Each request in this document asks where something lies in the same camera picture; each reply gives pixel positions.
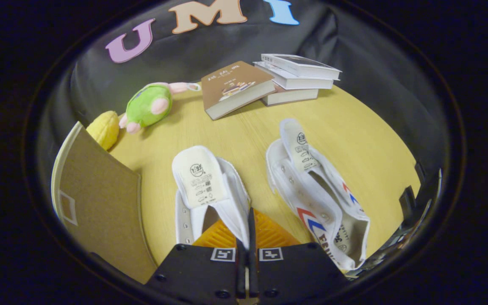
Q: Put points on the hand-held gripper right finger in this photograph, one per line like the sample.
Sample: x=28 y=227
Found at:
x=295 y=271

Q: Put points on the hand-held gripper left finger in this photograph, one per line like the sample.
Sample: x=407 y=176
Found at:
x=197 y=271

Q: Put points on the white canvas shoe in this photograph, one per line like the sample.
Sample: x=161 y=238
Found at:
x=199 y=173
x=311 y=199

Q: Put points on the white fabric storage box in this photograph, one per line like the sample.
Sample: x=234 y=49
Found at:
x=100 y=203

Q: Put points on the yellow plush toy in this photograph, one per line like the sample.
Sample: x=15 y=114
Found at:
x=105 y=129

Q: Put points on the green pink plush toy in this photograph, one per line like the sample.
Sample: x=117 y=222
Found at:
x=146 y=106

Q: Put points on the white paperback book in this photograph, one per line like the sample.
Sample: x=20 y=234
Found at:
x=290 y=80
x=290 y=97

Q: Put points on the brown cover book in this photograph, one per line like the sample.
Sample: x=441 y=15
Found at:
x=231 y=82

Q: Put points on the black backdrop cloth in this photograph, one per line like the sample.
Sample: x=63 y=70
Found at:
x=354 y=46

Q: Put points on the dark metal bracket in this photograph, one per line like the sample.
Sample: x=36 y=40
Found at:
x=409 y=203

